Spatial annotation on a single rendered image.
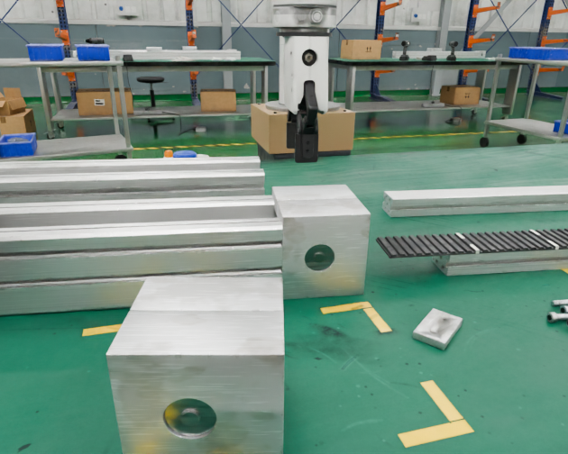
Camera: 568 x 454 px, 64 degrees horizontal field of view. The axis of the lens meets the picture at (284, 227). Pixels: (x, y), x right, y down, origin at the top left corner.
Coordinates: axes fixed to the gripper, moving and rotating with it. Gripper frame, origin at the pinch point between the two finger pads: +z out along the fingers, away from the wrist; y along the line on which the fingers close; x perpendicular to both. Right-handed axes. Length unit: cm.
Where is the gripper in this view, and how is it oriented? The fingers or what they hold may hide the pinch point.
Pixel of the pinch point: (300, 146)
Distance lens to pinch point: 68.2
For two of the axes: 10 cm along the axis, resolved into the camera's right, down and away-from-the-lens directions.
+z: -0.1, 9.2, 3.9
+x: -9.9, 0.4, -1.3
